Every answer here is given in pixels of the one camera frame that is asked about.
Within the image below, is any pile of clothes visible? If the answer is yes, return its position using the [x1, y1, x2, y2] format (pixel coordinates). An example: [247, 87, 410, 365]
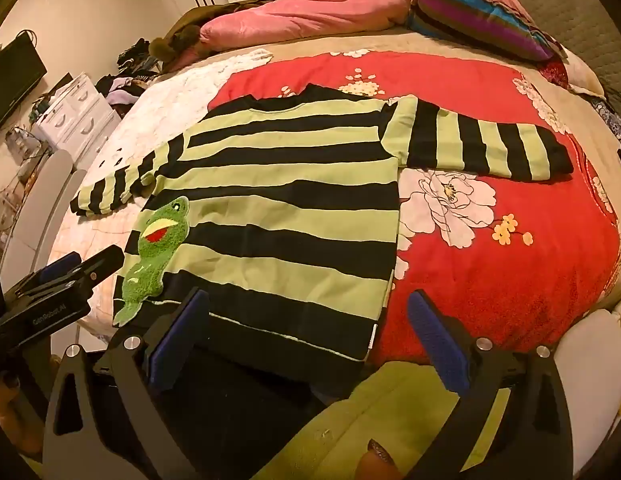
[95, 37, 161, 111]

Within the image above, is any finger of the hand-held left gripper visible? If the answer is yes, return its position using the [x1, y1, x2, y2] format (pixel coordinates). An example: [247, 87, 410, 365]
[20, 252, 84, 291]
[50, 244, 126, 291]

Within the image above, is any white drawer chest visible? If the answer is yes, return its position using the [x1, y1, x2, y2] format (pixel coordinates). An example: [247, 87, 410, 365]
[30, 72, 122, 171]

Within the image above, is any multicolour striped fleece blanket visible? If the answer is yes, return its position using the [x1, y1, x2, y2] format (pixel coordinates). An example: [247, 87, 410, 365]
[405, 0, 566, 63]

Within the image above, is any brown fur-trimmed coat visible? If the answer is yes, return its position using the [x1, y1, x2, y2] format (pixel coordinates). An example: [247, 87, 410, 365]
[148, 2, 276, 73]

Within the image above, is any white patterned quilt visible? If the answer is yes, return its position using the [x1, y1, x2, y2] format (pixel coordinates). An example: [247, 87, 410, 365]
[50, 47, 274, 341]

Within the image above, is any cluttered side table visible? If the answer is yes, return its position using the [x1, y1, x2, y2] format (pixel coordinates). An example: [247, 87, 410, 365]
[0, 127, 46, 216]

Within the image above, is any person's yellow-green garment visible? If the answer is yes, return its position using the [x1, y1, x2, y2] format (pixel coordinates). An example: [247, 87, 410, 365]
[250, 360, 511, 480]

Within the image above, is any green black striped frog sweater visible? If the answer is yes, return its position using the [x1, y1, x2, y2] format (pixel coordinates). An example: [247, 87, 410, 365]
[70, 84, 574, 386]

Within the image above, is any person's right hand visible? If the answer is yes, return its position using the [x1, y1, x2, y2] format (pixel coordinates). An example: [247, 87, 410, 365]
[358, 437, 406, 480]

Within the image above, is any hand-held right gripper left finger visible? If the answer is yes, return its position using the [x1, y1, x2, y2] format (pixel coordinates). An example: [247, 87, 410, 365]
[43, 287, 211, 480]

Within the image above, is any dark red pillow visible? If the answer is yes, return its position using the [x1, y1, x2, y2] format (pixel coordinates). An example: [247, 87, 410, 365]
[538, 52, 569, 86]

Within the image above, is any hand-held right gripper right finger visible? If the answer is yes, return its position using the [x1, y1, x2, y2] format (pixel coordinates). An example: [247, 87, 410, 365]
[407, 289, 574, 480]

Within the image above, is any grey quilted pillow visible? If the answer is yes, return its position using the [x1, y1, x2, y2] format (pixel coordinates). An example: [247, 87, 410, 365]
[471, 0, 621, 111]

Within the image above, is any cream pillow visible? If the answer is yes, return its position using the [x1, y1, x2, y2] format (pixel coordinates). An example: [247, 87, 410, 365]
[565, 50, 605, 97]

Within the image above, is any red floral blanket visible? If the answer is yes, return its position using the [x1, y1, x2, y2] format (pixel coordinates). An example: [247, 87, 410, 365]
[208, 50, 621, 366]

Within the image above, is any blue patterned cloth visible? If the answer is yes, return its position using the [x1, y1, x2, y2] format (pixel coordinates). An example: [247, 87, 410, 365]
[591, 100, 621, 148]

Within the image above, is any pink quilt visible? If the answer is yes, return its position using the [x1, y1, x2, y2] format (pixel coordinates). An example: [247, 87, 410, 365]
[198, 0, 534, 53]

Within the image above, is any black television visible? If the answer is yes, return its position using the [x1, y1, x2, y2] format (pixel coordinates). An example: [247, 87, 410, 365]
[0, 32, 48, 136]

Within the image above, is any person's left hand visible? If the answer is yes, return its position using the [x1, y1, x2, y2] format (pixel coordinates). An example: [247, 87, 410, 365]
[0, 372, 28, 453]

